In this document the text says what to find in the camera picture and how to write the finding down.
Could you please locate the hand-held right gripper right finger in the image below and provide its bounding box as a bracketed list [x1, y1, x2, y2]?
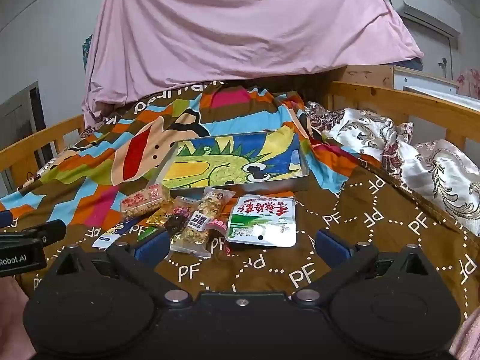
[292, 229, 436, 304]

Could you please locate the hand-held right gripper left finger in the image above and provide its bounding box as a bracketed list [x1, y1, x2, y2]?
[49, 229, 192, 304]

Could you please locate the clear packet with dark date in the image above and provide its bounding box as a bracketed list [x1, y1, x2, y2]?
[165, 212, 190, 238]

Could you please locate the golden date snack packet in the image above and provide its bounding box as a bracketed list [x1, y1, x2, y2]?
[147, 200, 176, 229]

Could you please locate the dark blue stick sachet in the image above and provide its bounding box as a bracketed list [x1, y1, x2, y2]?
[92, 219, 141, 250]

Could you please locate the rice cracker packet red print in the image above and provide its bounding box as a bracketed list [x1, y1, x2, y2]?
[120, 183, 171, 221]

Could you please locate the clear nut bar packet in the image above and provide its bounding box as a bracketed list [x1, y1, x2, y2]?
[170, 187, 235, 259]

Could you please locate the white and green snack packet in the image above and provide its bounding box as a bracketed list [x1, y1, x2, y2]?
[226, 194, 297, 247]

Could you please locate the metal tray with dinosaur print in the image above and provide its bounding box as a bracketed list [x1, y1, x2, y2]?
[155, 129, 310, 197]

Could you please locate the person's left forearm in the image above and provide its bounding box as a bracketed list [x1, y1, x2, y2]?
[0, 275, 36, 360]

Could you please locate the colourful printed blanket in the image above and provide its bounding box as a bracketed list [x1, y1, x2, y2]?
[0, 80, 480, 360]

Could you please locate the floral satin quilt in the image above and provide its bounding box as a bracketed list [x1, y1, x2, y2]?
[305, 101, 480, 238]

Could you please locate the pink clothing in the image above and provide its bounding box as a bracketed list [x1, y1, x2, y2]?
[448, 307, 480, 360]

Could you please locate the white air conditioner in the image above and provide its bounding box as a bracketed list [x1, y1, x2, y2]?
[386, 0, 463, 38]

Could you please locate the wooden bed frame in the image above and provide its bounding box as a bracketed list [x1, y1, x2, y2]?
[0, 80, 480, 192]

